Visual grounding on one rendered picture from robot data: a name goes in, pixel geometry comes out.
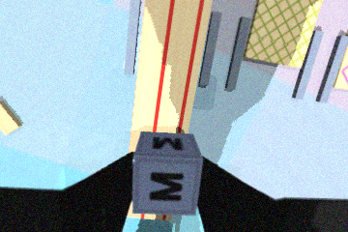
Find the grey-blue cube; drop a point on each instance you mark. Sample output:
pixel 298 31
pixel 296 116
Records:
pixel 166 174

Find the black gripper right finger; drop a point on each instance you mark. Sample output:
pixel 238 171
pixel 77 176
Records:
pixel 228 204

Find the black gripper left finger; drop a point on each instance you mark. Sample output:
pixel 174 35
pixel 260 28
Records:
pixel 98 203

